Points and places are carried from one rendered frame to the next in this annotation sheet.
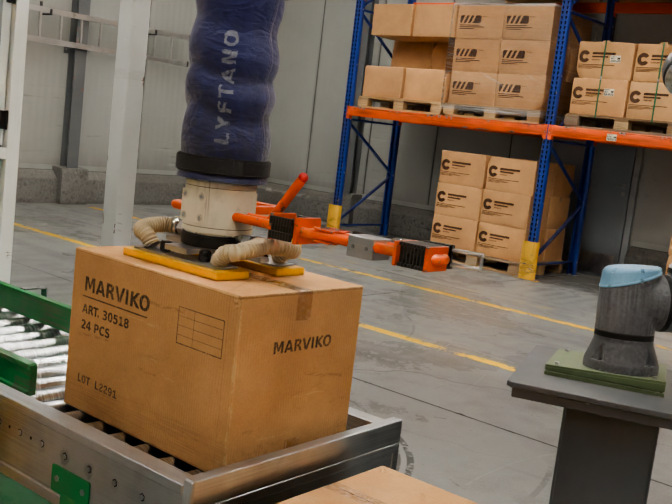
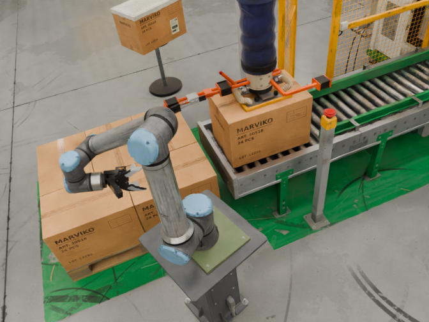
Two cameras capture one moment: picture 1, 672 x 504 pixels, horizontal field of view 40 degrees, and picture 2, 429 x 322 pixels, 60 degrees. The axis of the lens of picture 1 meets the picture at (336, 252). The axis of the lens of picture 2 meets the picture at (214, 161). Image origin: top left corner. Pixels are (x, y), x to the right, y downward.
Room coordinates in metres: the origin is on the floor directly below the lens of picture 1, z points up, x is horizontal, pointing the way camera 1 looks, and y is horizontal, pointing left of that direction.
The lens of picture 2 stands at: (3.12, -1.65, 2.41)
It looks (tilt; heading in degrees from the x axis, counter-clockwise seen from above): 44 degrees down; 126
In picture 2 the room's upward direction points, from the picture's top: 9 degrees counter-clockwise
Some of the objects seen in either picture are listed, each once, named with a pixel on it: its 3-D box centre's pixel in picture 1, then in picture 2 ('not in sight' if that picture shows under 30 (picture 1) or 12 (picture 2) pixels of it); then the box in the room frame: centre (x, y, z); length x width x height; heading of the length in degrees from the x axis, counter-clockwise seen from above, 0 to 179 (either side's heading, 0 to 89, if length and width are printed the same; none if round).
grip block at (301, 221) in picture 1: (294, 228); (223, 87); (2.03, 0.10, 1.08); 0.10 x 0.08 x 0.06; 141
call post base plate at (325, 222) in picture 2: not in sight; (316, 218); (2.71, 0.15, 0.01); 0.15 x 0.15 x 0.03; 51
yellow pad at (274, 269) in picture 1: (242, 253); (265, 97); (2.27, 0.23, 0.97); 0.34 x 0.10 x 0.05; 51
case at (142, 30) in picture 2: not in sight; (150, 20); (0.48, 1.29, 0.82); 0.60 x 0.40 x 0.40; 75
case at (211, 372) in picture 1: (209, 345); (258, 117); (2.19, 0.28, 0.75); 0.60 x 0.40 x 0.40; 50
